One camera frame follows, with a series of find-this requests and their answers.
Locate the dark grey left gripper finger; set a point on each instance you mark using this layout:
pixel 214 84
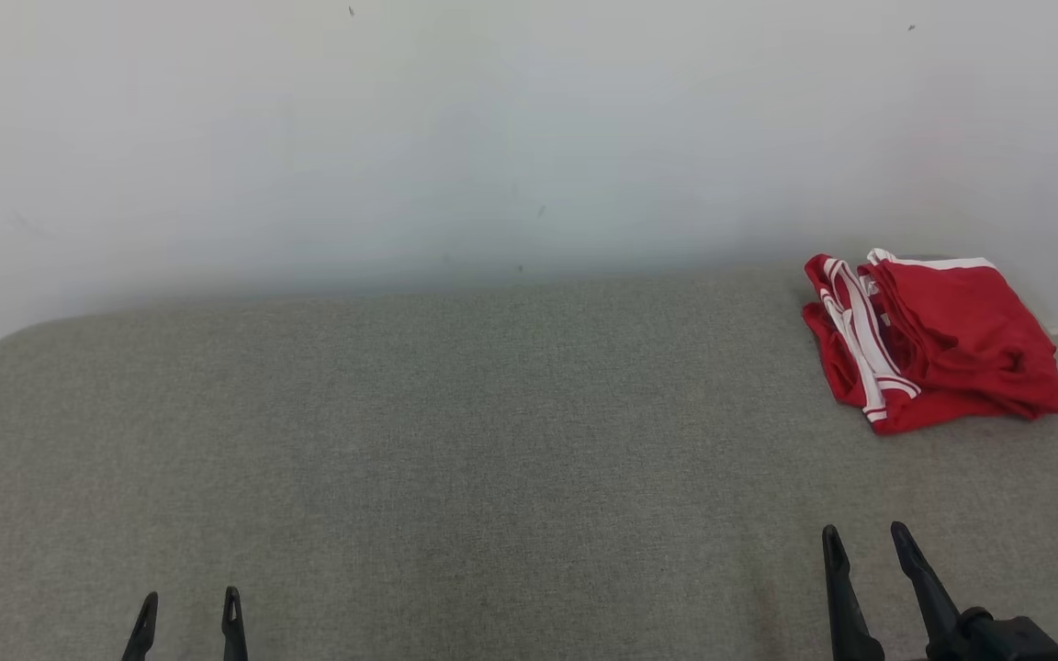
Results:
pixel 234 633
pixel 141 638

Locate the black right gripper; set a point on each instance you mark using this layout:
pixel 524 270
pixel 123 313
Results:
pixel 948 654

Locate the red jersey with white stripes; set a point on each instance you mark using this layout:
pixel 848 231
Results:
pixel 837 358

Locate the red basketball shorts white trim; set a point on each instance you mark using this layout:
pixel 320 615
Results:
pixel 970 340

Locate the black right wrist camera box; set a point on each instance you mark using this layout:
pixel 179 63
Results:
pixel 1016 641

